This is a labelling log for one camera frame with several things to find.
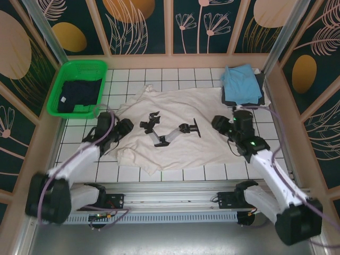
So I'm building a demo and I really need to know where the white printed t-shirt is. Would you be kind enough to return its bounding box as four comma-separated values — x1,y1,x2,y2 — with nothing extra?
115,84,241,176

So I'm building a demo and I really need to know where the green plastic basket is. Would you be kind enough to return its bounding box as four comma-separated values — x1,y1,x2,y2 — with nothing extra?
46,60,108,120

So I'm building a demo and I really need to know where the dark grey t-shirt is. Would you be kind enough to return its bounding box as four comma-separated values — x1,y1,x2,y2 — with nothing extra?
221,73,266,107

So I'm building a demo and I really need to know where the light blue t-shirt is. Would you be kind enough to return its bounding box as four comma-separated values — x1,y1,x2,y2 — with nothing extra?
219,63,264,106

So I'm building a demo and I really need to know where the navy t-shirt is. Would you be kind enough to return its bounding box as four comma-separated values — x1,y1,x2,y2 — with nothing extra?
57,78,103,114

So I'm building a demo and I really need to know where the grey metal plate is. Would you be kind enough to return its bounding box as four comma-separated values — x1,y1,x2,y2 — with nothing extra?
15,209,327,255

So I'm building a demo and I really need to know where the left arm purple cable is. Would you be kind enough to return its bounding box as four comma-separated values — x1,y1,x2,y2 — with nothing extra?
37,104,131,232

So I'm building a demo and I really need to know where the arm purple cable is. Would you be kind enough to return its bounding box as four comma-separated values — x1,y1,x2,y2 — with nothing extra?
237,105,340,249
37,104,131,232

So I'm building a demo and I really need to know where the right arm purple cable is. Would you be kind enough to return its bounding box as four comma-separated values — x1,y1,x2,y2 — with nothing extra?
237,105,340,249

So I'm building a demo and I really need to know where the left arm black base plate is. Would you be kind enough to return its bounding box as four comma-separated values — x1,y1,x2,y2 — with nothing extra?
100,193,125,212

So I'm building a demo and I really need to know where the aluminium mounting rail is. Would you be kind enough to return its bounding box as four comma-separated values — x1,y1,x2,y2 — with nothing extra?
25,182,314,213

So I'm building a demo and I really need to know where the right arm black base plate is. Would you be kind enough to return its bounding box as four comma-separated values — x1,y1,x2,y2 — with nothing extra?
217,191,241,210

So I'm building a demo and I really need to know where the aluminium frame post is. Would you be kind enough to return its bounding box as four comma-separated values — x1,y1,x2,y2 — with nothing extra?
261,0,303,75
21,0,78,70

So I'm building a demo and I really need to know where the slotted grey cable duct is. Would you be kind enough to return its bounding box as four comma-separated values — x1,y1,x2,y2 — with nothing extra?
63,211,239,224

